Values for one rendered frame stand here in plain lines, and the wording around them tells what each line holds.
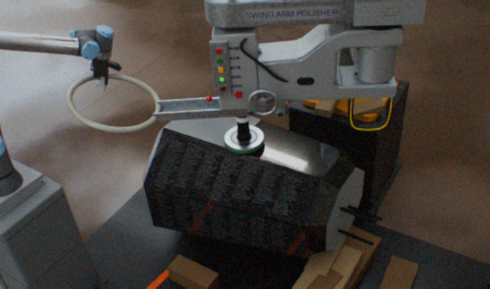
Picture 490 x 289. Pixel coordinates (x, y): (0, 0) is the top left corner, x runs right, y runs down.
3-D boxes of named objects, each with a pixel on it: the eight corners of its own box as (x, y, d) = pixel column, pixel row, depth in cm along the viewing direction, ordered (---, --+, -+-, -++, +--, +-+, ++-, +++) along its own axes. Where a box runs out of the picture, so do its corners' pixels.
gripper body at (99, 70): (90, 71, 294) (91, 52, 287) (105, 70, 298) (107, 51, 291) (93, 79, 289) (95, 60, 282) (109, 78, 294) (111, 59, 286)
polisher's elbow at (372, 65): (350, 65, 271) (353, 30, 258) (389, 63, 269) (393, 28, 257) (356, 85, 256) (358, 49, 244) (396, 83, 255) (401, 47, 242)
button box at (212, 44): (232, 91, 262) (227, 39, 244) (232, 95, 260) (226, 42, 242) (216, 92, 262) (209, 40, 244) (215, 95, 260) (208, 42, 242)
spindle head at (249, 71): (291, 89, 284) (290, 10, 256) (292, 113, 267) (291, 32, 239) (223, 91, 287) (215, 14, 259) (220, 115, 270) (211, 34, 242)
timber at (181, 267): (169, 279, 332) (167, 267, 324) (181, 266, 339) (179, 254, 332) (209, 300, 318) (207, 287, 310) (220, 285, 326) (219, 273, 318)
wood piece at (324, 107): (323, 96, 339) (324, 90, 336) (339, 99, 336) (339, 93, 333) (314, 114, 326) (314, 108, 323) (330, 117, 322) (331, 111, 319)
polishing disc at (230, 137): (222, 151, 285) (222, 149, 285) (226, 126, 302) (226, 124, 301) (262, 151, 283) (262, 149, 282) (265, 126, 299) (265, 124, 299)
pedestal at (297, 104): (321, 140, 430) (324, 59, 383) (402, 164, 401) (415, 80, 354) (283, 192, 387) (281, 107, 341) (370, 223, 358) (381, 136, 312)
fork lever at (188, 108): (286, 96, 285) (286, 88, 282) (287, 118, 270) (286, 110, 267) (159, 104, 293) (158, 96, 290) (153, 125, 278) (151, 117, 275)
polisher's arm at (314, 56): (386, 94, 281) (397, 6, 251) (394, 120, 264) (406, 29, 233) (247, 97, 287) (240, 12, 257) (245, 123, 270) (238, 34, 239)
